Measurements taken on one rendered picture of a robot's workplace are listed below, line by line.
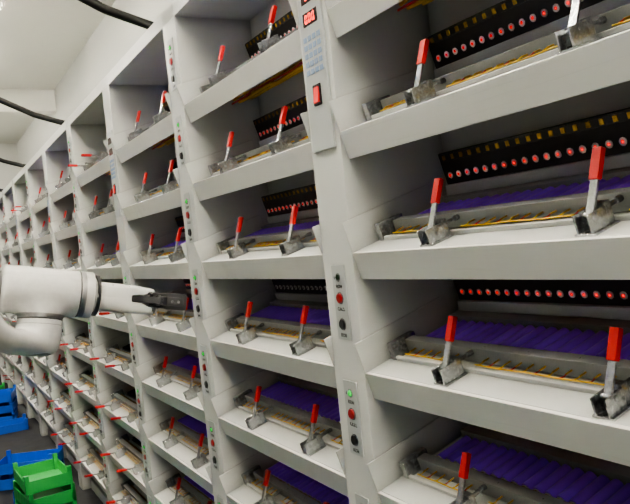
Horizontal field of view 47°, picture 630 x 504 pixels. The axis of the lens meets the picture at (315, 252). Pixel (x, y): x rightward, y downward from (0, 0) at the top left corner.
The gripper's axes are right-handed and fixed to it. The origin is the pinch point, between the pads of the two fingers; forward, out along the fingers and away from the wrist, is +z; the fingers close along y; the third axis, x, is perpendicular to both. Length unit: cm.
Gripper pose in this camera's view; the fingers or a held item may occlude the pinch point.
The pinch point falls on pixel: (175, 301)
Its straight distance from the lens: 142.5
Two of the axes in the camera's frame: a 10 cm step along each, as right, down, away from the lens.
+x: 0.8, -9.9, 0.8
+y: 4.8, -0.3, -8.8
